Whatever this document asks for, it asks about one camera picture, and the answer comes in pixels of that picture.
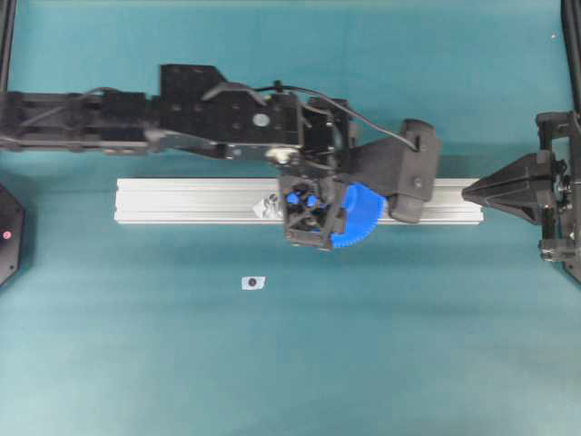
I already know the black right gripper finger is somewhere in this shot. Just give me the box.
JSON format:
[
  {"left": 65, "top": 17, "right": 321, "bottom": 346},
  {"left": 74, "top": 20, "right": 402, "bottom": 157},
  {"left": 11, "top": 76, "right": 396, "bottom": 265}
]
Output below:
[{"left": 461, "top": 153, "right": 556, "bottom": 225}]

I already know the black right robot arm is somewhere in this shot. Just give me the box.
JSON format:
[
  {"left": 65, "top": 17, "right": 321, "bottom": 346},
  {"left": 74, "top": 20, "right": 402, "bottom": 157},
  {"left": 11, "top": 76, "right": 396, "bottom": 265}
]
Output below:
[{"left": 462, "top": 112, "right": 580, "bottom": 282}]

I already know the black frame post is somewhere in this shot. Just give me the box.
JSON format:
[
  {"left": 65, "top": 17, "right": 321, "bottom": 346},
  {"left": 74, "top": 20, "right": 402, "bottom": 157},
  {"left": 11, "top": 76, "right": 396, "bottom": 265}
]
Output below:
[
  {"left": 561, "top": 0, "right": 580, "bottom": 114},
  {"left": 0, "top": 0, "right": 17, "bottom": 92}
]

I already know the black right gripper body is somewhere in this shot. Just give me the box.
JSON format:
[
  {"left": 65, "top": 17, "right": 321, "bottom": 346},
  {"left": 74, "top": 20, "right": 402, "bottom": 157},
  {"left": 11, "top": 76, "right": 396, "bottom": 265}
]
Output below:
[{"left": 536, "top": 111, "right": 580, "bottom": 263}]

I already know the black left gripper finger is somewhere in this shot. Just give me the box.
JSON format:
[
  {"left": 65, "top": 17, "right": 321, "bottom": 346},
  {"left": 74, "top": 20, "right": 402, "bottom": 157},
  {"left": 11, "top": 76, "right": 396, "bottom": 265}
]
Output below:
[{"left": 278, "top": 175, "right": 348, "bottom": 250}]

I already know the silver aluminium extrusion rail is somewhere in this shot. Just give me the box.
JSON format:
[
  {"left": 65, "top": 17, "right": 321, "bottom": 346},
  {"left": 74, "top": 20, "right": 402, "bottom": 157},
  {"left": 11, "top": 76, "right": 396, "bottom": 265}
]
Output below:
[{"left": 113, "top": 178, "right": 484, "bottom": 225}]

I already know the black right frame post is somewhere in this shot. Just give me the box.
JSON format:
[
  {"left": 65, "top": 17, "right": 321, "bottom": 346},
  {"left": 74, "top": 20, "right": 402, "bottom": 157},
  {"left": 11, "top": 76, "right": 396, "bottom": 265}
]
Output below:
[{"left": 561, "top": 0, "right": 580, "bottom": 114}]

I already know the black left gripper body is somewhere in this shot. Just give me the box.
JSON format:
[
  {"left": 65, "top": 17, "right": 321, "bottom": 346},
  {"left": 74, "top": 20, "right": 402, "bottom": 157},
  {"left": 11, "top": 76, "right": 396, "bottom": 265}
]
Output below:
[{"left": 144, "top": 64, "right": 356, "bottom": 173}]

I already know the large blue gear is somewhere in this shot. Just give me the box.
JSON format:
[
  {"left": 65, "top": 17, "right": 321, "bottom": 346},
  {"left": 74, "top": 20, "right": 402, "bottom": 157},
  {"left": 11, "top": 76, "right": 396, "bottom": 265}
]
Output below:
[{"left": 332, "top": 183, "right": 387, "bottom": 250}]

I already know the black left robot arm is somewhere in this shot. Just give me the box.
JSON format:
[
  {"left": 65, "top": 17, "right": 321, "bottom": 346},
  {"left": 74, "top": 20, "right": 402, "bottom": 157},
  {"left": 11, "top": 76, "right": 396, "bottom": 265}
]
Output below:
[{"left": 1, "top": 64, "right": 356, "bottom": 250}]

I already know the clear bracket of bare shaft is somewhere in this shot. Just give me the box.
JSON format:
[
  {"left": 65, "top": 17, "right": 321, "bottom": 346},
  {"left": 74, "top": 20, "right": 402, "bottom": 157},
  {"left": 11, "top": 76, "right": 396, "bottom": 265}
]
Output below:
[{"left": 252, "top": 197, "right": 283, "bottom": 220}]

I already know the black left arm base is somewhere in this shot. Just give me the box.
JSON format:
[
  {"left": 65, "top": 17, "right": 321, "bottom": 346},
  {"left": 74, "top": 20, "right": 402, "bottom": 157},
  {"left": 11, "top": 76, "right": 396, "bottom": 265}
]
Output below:
[{"left": 0, "top": 185, "right": 25, "bottom": 286}]

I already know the black left frame post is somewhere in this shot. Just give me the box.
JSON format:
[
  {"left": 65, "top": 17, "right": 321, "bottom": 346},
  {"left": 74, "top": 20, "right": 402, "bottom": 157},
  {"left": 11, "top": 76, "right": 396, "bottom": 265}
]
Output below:
[{"left": 0, "top": 0, "right": 17, "bottom": 92}]

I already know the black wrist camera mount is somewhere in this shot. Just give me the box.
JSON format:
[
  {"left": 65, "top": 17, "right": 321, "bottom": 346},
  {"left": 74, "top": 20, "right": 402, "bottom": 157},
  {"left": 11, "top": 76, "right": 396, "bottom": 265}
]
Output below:
[{"left": 350, "top": 119, "right": 441, "bottom": 223}]

